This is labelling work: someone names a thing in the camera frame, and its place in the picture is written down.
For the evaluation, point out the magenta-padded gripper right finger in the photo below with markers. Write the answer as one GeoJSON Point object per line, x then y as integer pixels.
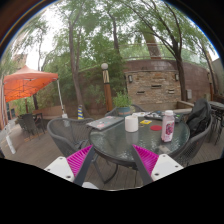
{"type": "Point", "coordinates": [163, 166]}

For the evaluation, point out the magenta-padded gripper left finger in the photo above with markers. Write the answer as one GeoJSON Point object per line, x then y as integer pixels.
{"type": "Point", "coordinates": [63, 166]}

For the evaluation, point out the pink drink bottle white cap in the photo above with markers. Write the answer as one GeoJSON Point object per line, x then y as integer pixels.
{"type": "Point", "coordinates": [168, 126]}

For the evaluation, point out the flat round red coaster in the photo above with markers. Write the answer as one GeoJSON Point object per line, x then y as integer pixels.
{"type": "Point", "coordinates": [155, 128]}

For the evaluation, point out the yellow card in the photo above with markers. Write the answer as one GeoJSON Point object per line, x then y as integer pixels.
{"type": "Point", "coordinates": [145, 122]}

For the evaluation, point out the white cup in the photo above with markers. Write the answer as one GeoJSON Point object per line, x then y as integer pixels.
{"type": "Point", "coordinates": [131, 124]}

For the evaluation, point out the group of dark chairs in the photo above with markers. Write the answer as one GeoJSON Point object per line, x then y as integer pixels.
{"type": "Point", "coordinates": [30, 124]}

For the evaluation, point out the blue yellow striped bollard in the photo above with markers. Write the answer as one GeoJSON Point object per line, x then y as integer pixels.
{"type": "Point", "coordinates": [80, 112]}

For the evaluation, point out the white sticker sheet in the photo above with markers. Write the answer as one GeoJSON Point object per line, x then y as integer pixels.
{"type": "Point", "coordinates": [141, 114]}

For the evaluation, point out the grey laptop with stickers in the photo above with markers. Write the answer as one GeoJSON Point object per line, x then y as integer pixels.
{"type": "Point", "coordinates": [105, 122]}

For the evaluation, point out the black jacket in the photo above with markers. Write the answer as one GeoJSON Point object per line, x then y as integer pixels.
{"type": "Point", "coordinates": [199, 116]}

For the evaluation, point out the potted plant in blue pot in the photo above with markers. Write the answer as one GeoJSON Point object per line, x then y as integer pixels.
{"type": "Point", "coordinates": [122, 103]}

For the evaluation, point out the dark metal table with chairs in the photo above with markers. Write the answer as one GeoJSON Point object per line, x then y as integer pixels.
{"type": "Point", "coordinates": [216, 110]}

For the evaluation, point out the orange canopy tent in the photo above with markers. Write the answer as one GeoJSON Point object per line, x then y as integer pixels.
{"type": "Point", "coordinates": [26, 83]}

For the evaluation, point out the grey wall box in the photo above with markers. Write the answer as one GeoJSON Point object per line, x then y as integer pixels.
{"type": "Point", "coordinates": [189, 94]}

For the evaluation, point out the brown lamp post white globe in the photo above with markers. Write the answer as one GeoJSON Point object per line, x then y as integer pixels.
{"type": "Point", "coordinates": [107, 90]}

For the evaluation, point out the wall lamp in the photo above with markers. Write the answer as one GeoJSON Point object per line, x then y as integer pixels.
{"type": "Point", "coordinates": [130, 78]}
{"type": "Point", "coordinates": [176, 77]}

